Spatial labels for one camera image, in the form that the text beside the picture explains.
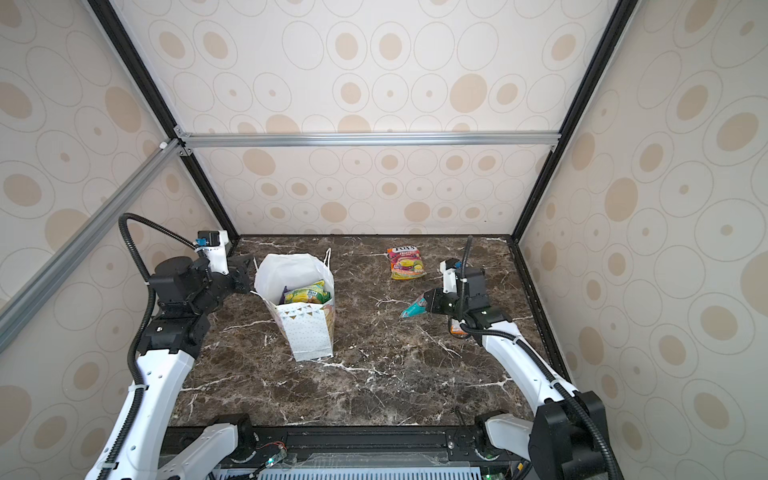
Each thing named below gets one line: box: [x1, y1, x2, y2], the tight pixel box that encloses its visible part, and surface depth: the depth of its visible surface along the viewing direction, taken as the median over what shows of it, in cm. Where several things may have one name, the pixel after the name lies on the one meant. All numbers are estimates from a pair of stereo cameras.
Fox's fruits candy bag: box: [387, 245, 427, 280], surface depth 111 cm
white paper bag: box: [250, 248, 336, 361], surface depth 83 cm
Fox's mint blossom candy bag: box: [401, 293, 428, 318], surface depth 87 cm
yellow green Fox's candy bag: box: [284, 280, 332, 304], surface depth 85 cm
